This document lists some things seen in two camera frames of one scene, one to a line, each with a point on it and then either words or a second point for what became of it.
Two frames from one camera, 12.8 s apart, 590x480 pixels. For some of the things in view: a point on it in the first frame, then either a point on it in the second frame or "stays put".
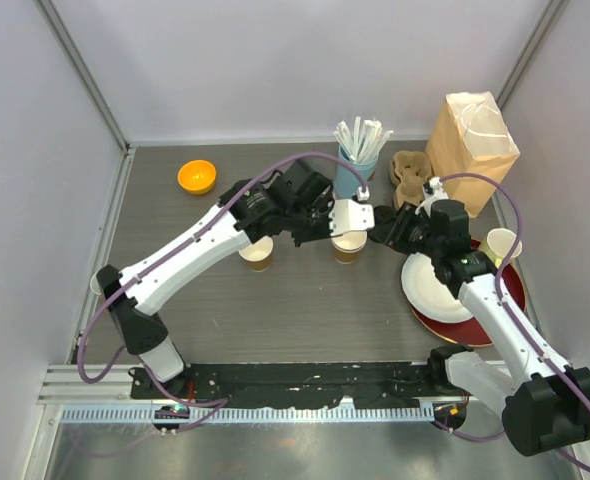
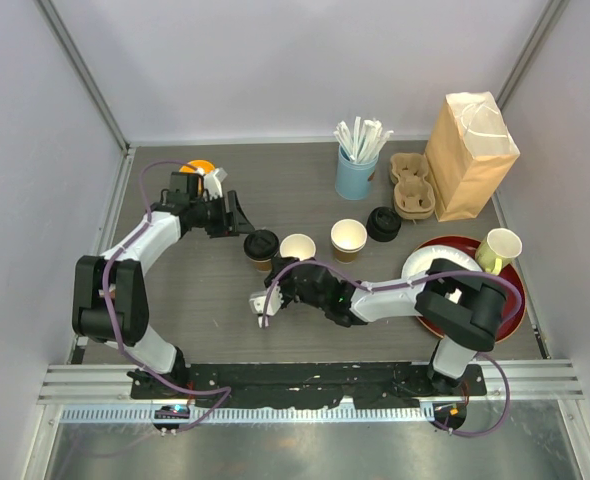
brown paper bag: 469,135 stays put
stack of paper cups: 347,244 stays put
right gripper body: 411,233 → 291,291
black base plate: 298,385 stays put
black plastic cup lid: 384,215 stays put
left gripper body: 310,222 → 212,216
